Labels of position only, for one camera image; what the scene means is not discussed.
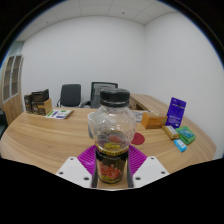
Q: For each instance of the grey mesh office chair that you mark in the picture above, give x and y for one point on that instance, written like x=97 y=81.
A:
x=96 y=96

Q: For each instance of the clear bottle with black cap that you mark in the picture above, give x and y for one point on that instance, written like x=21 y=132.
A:
x=111 y=123

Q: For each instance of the black office chair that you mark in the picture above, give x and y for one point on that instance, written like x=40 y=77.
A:
x=70 y=95

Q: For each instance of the white green purple leaflet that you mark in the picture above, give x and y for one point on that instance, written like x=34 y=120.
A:
x=58 y=114

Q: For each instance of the wooden cabinet shelf unit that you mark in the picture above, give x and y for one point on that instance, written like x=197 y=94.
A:
x=11 y=90

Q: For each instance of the orange-brown wooden box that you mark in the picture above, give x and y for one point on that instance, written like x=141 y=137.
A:
x=153 y=120

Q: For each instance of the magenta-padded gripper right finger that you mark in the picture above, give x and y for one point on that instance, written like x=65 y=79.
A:
x=148 y=170

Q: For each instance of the small light blue box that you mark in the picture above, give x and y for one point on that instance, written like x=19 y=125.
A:
x=180 y=145

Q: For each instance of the white paper with grey print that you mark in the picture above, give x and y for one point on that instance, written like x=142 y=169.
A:
x=140 y=116

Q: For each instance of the brown box with dark packs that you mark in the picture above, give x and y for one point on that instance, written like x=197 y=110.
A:
x=38 y=101

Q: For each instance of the small golden-brown packet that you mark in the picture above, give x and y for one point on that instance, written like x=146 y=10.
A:
x=170 y=132

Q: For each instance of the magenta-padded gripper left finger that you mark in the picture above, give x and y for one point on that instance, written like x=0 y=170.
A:
x=75 y=170

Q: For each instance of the dark padded armchair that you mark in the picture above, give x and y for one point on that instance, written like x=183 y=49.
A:
x=2 y=121

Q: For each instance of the purple standing pouch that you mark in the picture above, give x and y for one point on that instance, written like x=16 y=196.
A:
x=175 y=113

